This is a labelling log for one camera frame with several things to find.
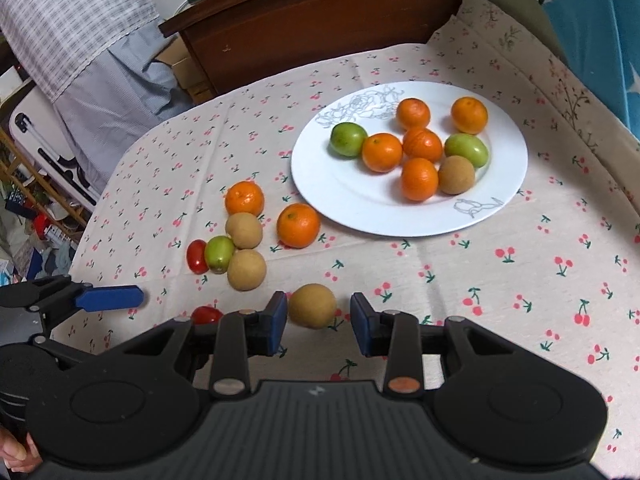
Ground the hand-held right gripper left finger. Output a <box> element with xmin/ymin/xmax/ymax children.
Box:
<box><xmin>117</xmin><ymin>291</ymin><xmax>289</xmax><ymax>401</ymax></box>

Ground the checked cloth cover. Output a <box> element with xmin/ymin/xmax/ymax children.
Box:
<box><xmin>0</xmin><ymin>0</ymin><xmax>196</xmax><ymax>196</ymax></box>

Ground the wooden rack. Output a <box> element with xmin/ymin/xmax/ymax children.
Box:
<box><xmin>0</xmin><ymin>130</ymin><xmax>93</xmax><ymax>231</ymax></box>

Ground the cardboard box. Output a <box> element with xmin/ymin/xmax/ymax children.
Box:
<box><xmin>152</xmin><ymin>35</ymin><xmax>216</xmax><ymax>106</ymax></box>

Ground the person's left hand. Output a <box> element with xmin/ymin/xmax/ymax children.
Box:
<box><xmin>0</xmin><ymin>427</ymin><xmax>42</xmax><ymax>473</ymax></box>

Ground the white plate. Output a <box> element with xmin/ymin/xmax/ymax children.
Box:
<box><xmin>291</xmin><ymin>81</ymin><xmax>529</xmax><ymax>237</ymax></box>

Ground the blue star print pillow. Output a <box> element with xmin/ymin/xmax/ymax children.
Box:
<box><xmin>515</xmin><ymin>0</ymin><xmax>640</xmax><ymax>141</ymax></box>

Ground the red cherry tomato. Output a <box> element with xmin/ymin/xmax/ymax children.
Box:
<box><xmin>191</xmin><ymin>306</ymin><xmax>224</xmax><ymax>326</ymax></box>
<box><xmin>186</xmin><ymin>239</ymin><xmax>210</xmax><ymax>275</ymax></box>

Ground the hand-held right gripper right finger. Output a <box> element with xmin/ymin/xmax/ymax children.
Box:
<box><xmin>350</xmin><ymin>292</ymin><xmax>526</xmax><ymax>395</ymax></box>

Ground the white folding board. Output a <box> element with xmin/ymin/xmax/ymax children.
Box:
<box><xmin>9</xmin><ymin>82</ymin><xmax>101</xmax><ymax>206</ymax></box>

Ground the wooden nightstand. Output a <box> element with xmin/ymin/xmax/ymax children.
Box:
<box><xmin>158</xmin><ymin>0</ymin><xmax>471</xmax><ymax>97</ymax></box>

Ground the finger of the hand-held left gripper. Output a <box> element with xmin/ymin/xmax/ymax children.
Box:
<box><xmin>0</xmin><ymin>275</ymin><xmax>146</xmax><ymax>333</ymax></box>

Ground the cherry print tablecloth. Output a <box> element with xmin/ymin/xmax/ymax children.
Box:
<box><xmin>50</xmin><ymin>0</ymin><xmax>640</xmax><ymax>480</ymax></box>

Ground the green plum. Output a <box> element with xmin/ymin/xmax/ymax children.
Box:
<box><xmin>204</xmin><ymin>235</ymin><xmax>236</xmax><ymax>274</ymax></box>
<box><xmin>329</xmin><ymin>122</ymin><xmax>369</xmax><ymax>158</ymax></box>
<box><xmin>444</xmin><ymin>133</ymin><xmax>489</xmax><ymax>168</ymax></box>

